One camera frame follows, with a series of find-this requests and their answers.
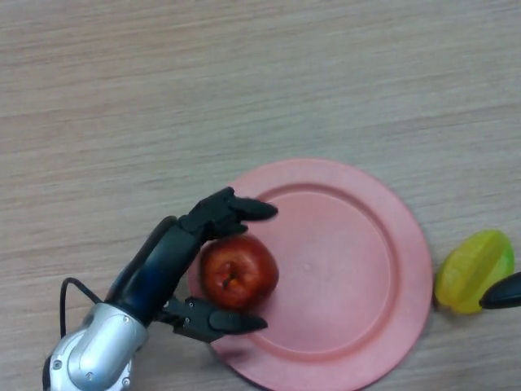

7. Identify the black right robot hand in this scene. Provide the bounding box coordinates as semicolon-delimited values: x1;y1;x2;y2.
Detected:
479;271;521;310

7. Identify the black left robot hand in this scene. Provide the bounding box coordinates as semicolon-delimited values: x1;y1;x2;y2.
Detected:
104;187;279;343

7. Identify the red apple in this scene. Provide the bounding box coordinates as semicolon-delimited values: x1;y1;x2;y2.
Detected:
199;235;280;310

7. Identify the pink round plate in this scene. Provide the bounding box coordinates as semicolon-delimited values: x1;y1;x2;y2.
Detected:
186;158;433;391

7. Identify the yellow green starfruit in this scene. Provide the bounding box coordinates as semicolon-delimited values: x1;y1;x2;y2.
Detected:
434;230;515;315

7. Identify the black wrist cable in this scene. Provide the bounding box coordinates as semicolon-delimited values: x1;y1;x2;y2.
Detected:
59;277;103;339

